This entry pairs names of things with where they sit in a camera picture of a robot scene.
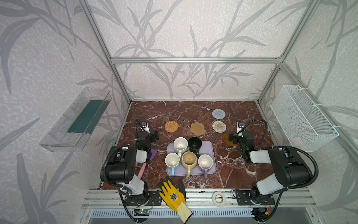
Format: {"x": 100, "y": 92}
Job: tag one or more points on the white wire mesh basket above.
{"x": 304, "y": 124}

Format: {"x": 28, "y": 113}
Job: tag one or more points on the white mug lavender handle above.
{"x": 205, "y": 163}

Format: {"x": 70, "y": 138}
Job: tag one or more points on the round woven rattan coaster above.
{"x": 171, "y": 126}

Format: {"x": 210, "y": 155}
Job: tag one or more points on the purple object on table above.
{"x": 154, "y": 152}

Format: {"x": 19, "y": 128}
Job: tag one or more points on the white speckled mug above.
{"x": 181, "y": 146}

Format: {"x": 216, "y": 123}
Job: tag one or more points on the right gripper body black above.
{"x": 235, "y": 137}

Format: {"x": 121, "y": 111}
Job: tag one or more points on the cork paw shaped coaster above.
{"x": 198, "y": 129}

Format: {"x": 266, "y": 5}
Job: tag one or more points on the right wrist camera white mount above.
{"x": 240, "y": 126}

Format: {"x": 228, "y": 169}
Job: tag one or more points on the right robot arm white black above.
{"x": 292, "y": 167}

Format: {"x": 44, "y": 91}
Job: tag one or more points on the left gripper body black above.
{"x": 151, "y": 136}

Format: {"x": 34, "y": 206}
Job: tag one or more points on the multicolour woven round coaster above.
{"x": 219, "y": 127}

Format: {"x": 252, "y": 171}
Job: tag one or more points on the black glove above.
{"x": 177, "y": 182}

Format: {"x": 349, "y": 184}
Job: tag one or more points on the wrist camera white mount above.
{"x": 240, "y": 126}
{"x": 145, "y": 127}

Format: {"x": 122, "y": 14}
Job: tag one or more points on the brown wooden round coaster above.
{"x": 226, "y": 141}

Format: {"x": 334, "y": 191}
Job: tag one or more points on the white mug blue handle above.
{"x": 172, "y": 161}

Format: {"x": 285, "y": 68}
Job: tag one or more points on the green circuit board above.
{"x": 142, "y": 212}

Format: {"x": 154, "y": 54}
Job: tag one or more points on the yellow work glove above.
{"x": 174, "y": 199}

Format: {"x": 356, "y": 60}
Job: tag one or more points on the grey blue round coaster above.
{"x": 218, "y": 114}

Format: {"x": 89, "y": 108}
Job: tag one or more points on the beige ceramic mug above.
{"x": 189, "y": 162}

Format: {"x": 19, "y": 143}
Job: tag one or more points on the lavender plastic tray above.
{"x": 206, "y": 149}

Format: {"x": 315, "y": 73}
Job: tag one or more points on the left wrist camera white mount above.
{"x": 145, "y": 127}

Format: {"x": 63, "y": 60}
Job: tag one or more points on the white tape roll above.
{"x": 219, "y": 199}

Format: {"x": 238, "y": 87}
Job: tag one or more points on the pink handle tool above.
{"x": 141, "y": 172}

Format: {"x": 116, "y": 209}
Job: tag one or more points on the clear plastic wall shelf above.
{"x": 74, "y": 128}

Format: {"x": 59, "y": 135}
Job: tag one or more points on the black mug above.
{"x": 194, "y": 145}

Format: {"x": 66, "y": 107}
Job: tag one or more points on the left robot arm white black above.
{"x": 118, "y": 169}

